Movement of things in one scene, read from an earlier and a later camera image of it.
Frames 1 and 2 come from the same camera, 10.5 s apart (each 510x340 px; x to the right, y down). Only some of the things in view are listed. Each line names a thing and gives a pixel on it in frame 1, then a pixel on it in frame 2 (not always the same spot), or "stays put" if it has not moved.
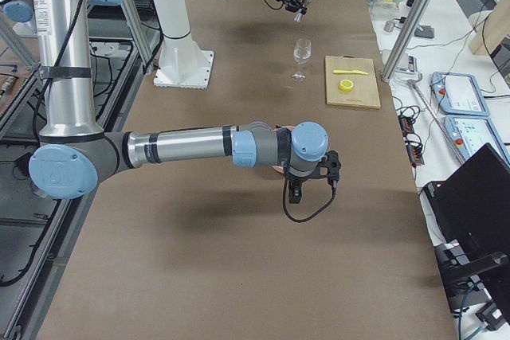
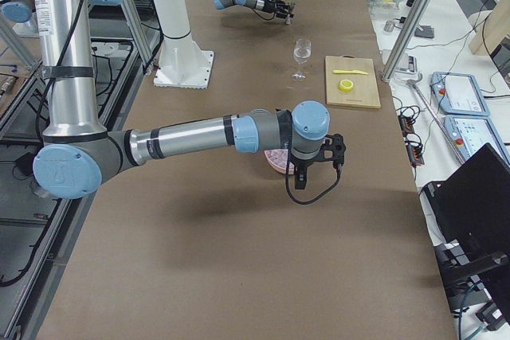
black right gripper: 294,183 to 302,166
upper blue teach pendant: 458,93 stays put
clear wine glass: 301,53 stays put
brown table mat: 202,249 stays put
